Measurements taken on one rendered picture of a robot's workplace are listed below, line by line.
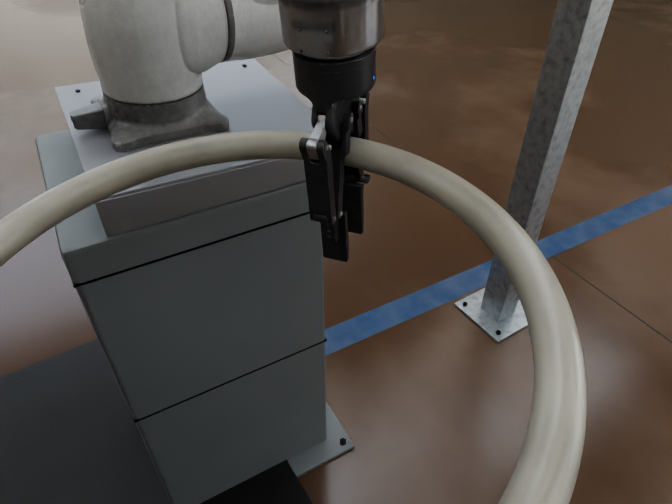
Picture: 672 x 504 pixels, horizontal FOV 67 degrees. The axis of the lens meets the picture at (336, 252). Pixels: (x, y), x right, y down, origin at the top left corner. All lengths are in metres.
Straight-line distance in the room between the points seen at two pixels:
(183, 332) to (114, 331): 0.11
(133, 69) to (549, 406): 0.68
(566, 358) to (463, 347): 1.32
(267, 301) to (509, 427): 0.83
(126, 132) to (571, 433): 0.71
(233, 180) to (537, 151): 0.86
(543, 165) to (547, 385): 1.10
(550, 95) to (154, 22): 0.91
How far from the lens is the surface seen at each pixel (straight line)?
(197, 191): 0.77
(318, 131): 0.47
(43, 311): 1.97
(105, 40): 0.81
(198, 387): 1.04
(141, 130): 0.84
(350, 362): 1.58
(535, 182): 1.44
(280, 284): 0.93
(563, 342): 0.36
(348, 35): 0.44
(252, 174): 0.79
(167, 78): 0.82
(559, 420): 0.32
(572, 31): 1.31
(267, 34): 0.87
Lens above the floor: 1.23
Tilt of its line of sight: 39 degrees down
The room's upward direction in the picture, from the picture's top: straight up
